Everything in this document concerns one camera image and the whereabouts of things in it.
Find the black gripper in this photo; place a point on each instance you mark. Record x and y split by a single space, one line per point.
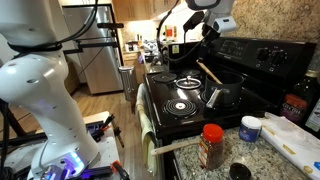
210 35

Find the wooden spoon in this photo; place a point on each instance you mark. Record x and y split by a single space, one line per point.
210 72

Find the glass pot lid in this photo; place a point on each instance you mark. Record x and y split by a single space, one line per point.
188 82

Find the robot base table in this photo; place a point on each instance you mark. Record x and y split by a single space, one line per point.
106 150

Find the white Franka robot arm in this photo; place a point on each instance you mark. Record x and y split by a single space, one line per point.
40 100

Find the black electric stove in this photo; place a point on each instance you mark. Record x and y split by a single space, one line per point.
253 76

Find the spice jar red lid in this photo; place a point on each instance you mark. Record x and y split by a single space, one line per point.
211 146

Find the black appliance yellow sticker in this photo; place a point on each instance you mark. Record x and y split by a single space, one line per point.
176 55

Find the red container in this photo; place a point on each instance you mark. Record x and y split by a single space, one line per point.
169 32

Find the dark grey saucepan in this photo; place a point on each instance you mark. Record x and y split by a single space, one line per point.
226 90

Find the wooden base cabinet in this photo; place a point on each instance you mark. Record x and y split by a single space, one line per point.
133 66

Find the grey trash can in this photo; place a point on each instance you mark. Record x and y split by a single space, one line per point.
127 83

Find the white jar blue label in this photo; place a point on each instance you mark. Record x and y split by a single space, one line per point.
250 129

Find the cream kitchen towel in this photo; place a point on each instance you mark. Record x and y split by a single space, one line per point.
146 133

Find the wooden spatula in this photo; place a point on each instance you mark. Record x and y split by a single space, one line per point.
173 146

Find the stainless steel refrigerator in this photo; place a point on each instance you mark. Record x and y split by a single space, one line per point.
100 66

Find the dark bottle red label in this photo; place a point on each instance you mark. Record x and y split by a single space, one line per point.
294 106

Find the dark bottle white label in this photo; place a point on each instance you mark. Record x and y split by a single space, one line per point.
313 100

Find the black lidded jar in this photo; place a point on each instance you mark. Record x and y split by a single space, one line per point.
240 172

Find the black clamp tool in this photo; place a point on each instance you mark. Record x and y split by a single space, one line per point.
101 128

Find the wooden kitchen wall cabinets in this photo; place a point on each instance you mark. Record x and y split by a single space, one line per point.
140 8

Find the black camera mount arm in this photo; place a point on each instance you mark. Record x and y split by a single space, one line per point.
96 45

